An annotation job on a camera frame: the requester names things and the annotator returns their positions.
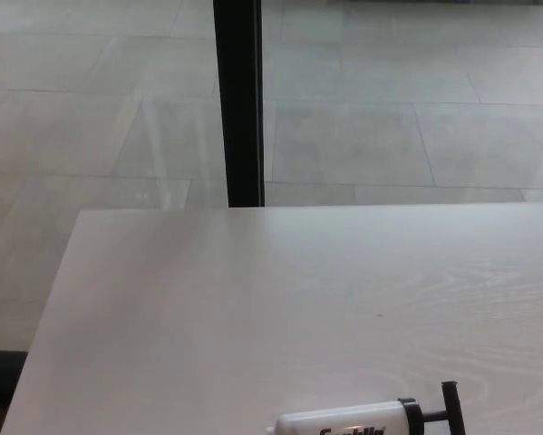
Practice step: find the black floor baseboard strip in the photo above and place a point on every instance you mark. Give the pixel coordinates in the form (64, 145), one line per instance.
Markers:
(1, 369)

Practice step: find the black window frame post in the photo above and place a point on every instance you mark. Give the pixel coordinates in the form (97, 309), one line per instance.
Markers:
(238, 99)

